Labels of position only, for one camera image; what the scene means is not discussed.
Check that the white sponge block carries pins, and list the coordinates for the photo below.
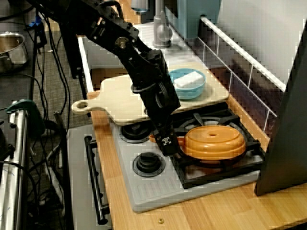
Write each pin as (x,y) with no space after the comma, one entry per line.
(188,80)

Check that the grey oven door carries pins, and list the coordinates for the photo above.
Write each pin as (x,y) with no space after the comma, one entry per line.
(76,167)

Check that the green clamp tool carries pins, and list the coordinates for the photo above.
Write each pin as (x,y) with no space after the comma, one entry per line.
(24,104)

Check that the black robot stand post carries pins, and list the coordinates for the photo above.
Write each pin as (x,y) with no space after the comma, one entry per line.
(74,64)

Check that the black metal stand leg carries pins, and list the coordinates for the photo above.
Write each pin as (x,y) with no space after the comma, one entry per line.
(63,167)

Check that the wooden cutting board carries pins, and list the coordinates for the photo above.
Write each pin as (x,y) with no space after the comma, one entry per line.
(120,100)

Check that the teal box appliance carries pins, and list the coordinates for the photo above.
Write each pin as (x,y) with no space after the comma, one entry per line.
(192,19)

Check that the grey toy faucet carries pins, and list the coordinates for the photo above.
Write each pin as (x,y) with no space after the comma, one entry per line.
(161,33)

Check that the black angled side panel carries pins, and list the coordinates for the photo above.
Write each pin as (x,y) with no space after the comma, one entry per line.
(287,143)

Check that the black stove knob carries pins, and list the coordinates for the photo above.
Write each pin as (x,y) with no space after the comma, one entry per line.
(136,134)
(148,164)

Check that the black burner grate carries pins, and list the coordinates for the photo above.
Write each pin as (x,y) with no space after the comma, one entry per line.
(185,183)

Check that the brass screw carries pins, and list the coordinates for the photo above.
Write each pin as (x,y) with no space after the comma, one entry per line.
(160,220)

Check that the light blue bowl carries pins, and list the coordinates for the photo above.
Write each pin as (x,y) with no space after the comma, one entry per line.
(189,92)

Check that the grey toy stove plate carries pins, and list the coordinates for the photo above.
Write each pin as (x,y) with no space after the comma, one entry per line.
(156,191)

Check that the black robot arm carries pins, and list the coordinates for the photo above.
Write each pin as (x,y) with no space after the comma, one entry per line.
(134,60)

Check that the silver metal pole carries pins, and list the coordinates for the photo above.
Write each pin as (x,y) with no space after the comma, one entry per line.
(16,155)

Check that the dark tiled backsplash panel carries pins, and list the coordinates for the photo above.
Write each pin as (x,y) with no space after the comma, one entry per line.
(239,72)

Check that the grey cone with blue rim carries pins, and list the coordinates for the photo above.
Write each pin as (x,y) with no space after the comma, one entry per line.
(139,5)

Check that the steel pot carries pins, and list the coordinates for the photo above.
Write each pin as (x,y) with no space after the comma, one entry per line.
(12,48)

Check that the blue connector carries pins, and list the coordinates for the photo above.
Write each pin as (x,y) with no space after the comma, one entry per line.
(36,22)

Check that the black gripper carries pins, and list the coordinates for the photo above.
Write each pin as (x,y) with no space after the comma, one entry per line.
(160,105)

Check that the orange toy frying pan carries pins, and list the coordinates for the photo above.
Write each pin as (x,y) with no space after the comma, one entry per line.
(211,143)

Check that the white toy sink unit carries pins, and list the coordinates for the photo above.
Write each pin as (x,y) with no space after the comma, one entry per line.
(85,64)

